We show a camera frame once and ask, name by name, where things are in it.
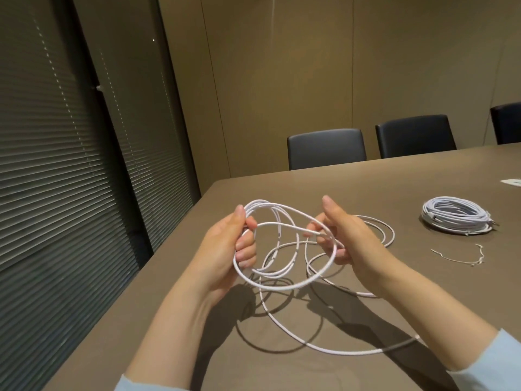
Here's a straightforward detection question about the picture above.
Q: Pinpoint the person's right hand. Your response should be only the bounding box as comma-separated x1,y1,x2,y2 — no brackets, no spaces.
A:
305,195,402,298

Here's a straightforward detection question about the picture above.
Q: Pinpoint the person's left hand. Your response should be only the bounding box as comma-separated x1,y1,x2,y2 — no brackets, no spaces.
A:
185,204,259,306

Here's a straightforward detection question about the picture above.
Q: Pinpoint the pile of white cables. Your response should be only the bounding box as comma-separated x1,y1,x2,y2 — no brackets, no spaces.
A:
232,199,422,357

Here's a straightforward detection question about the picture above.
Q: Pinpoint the white cable bundle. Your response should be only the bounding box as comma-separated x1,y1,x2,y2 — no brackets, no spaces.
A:
422,195,492,224

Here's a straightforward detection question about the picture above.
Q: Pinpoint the person's left forearm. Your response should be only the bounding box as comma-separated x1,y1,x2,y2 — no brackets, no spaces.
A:
107,279,219,391

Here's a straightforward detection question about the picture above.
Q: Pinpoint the person's right forearm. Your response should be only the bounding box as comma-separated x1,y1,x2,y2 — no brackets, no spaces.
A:
366,258,521,391

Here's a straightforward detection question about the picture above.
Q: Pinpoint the brown table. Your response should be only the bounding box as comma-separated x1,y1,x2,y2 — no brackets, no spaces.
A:
42,142,521,391

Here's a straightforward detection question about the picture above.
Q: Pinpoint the dark meeting chair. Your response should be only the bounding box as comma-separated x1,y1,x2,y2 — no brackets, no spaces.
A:
374,114,458,159
490,102,521,145
287,128,368,171

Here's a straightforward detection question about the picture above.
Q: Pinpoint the bunch of white twist ties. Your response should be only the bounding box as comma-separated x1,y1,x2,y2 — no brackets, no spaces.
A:
431,244,486,267

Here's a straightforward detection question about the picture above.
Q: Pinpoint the glass partition with grey blinds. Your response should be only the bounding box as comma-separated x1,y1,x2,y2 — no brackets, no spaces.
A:
0,0,202,391

